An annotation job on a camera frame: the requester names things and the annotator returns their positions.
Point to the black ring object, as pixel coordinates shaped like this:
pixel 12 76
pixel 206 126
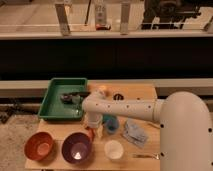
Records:
pixel 118 97

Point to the dark object in tray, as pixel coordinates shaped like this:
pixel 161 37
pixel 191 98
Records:
pixel 73 97

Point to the white cup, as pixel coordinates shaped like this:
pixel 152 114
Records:
pixel 113 150

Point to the orange pepper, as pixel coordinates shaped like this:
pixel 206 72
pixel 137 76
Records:
pixel 90 133

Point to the green plastic tray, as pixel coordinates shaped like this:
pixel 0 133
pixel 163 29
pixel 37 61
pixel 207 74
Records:
pixel 54 108

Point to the orange round fruit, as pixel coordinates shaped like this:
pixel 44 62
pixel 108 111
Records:
pixel 102 89

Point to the blue cup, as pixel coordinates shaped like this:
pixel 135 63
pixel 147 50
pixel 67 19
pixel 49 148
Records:
pixel 111 124

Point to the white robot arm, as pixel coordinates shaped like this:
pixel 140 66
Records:
pixel 186 126

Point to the red bowl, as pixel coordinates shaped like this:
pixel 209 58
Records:
pixel 38 146

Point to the purple bowl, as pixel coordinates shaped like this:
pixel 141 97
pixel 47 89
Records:
pixel 76 148

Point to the blue grey cloth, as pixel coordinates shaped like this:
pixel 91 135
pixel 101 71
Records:
pixel 134 133

